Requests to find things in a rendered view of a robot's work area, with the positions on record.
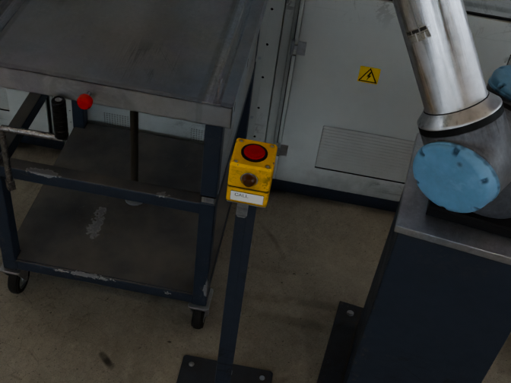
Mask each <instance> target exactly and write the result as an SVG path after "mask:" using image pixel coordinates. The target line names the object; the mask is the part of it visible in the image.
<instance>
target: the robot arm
mask: <svg viewBox="0 0 511 383"><path fill-rule="evenodd" d="M392 2H393V5H394V7H395V12H396V14H397V18H398V22H399V25H400V28H401V32H402V36H403V38H404V41H405V45H406V49H407V51H408V56H409V59H410V62H411V66H412V69H413V72H414V76H415V79H416V82H417V86H418V90H419V92H420V95H421V99H422V103H423V105H424V111H423V112H422V113H421V116H420V117H419V119H418V121H417V126H418V129H419V132H420V135H421V139H422V141H423V147H421V148H420V149H419V151H418V152H417V154H416V156H415V158H414V162H413V174H414V178H415V179H416V180H417V185H418V187H419V189H420V190H421V191H422V192H423V193H424V194H425V196H426V197H427V198H429V199H430V200H431V201H432V202H433V203H434V204H436V205H438V206H440V207H444V208H445V209H447V210H450V211H453V212H456V213H471V212H473V213H476V214H479V215H481V216H484V217H490V218H496V219H508V218H511V65H504V66H501V67H499V68H497V69H496V70H495V71H494V72H493V74H492V75H491V77H490V78H489V80H488V84H487V87H486V84H485V81H484V76H483V73H482V70H481V65H480V62H479V58H478V53H477V50H476V47H475V42H474V38H473V36H472V32H471V27H470V23H469V21H468V15H467V12H466V9H465V4H464V1H463V0H392Z"/></svg>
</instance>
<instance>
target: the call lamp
mask: <svg viewBox="0 0 511 383"><path fill-rule="evenodd" d="M240 181H241V182H242V183H243V184H244V185H245V186H246V187H252V186H255V185H257V184H258V181H259V179H258V177H257V176H256V175H255V174H254V173H243V174H242V175H241V177H240Z"/></svg>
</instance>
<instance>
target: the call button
mask: <svg viewBox="0 0 511 383"><path fill-rule="evenodd" d="M244 154H245V155H246V156H247V157H248V158H250V159H253V160H259V159H262V158H263V157H264V155H265V150H264V149H263V148H262V147H260V146H258V145H249V146H247V147H246V148H245V149H244Z"/></svg>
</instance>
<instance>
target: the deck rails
mask: <svg viewBox="0 0 511 383"><path fill-rule="evenodd" d="M24 1H25V0H0V33H1V31H2V30H3V29H4V28H5V26H6V25H7V23H8V22H9V21H10V19H12V17H13V16H14V14H15V13H16V12H17V10H18V9H19V8H20V6H22V4H23V3H24ZM253 2H254V0H237V2H236V6H235V8H234V11H233V14H232V17H231V19H230V23H229V26H228V28H227V32H226V34H225V37H224V40H223V42H222V45H221V49H220V52H219V53H218V56H217V60H216V62H215V65H214V68H213V71H212V73H211V77H210V79H209V82H208V86H207V88H206V91H205V94H204V96H203V99H202V103H207V104H211V105H215V106H221V102H222V99H223V96H224V92H225V90H226V87H227V83H228V81H229V77H230V73H231V71H232V68H233V64H234V62H235V59H236V54H237V52H238V49H239V47H240V43H241V40H242V37H243V33H244V30H245V28H246V24H247V21H248V18H249V14H250V11H251V9H252V5H253Z"/></svg>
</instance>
